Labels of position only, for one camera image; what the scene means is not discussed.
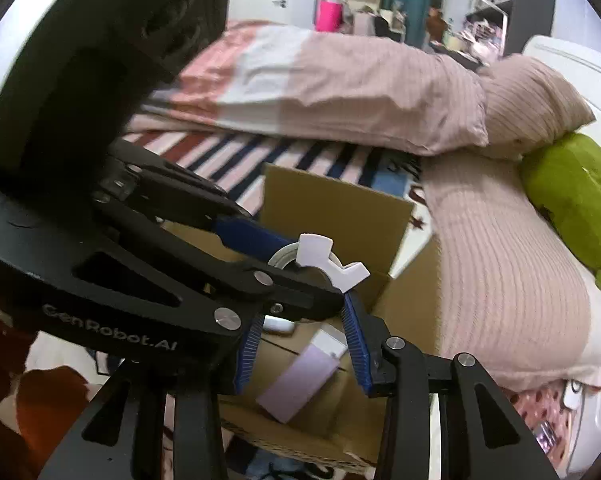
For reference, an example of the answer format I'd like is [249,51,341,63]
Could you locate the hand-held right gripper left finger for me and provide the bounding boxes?
[38,317,264,480]

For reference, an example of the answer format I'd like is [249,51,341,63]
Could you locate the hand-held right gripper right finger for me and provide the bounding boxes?
[343,292,562,480]

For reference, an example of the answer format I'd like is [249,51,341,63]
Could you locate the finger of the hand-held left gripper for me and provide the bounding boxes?
[0,185,345,378]
[91,141,302,261]

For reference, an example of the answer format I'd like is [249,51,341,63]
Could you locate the white tape dispenser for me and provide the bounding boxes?
[267,232,371,294]

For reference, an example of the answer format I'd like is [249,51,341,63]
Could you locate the brown cardboard box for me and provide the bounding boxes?
[164,162,447,477]

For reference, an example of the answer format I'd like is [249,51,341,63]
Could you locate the small white oval case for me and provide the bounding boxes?
[262,315,296,335]

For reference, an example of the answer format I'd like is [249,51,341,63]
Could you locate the lavender rectangular box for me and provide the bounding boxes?
[255,323,347,424]

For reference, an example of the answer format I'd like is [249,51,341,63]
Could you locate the striped bed sheet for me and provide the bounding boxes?
[122,129,434,233]

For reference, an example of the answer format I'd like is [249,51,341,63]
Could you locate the pink ribbed blanket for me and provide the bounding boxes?
[423,149,601,392]

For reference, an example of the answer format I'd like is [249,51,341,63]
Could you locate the pink striped duvet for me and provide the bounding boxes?
[124,20,490,157]

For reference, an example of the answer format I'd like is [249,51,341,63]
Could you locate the pink dotted cloth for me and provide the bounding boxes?
[505,379,594,463]

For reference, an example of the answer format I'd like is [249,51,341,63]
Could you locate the bright pink container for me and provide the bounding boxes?
[315,0,345,33]

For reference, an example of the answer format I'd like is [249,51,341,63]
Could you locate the green plush toy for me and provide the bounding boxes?
[519,132,601,293]

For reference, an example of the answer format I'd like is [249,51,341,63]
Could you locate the brown plush toy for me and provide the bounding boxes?
[427,7,450,42]

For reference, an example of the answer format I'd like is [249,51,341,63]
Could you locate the pink ribbed pillow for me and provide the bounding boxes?
[478,54,597,162]

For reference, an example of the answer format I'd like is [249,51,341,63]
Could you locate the white storage shelf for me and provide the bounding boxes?
[465,0,520,57]

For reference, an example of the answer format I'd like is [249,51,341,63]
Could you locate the white headboard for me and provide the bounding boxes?
[523,34,601,441]

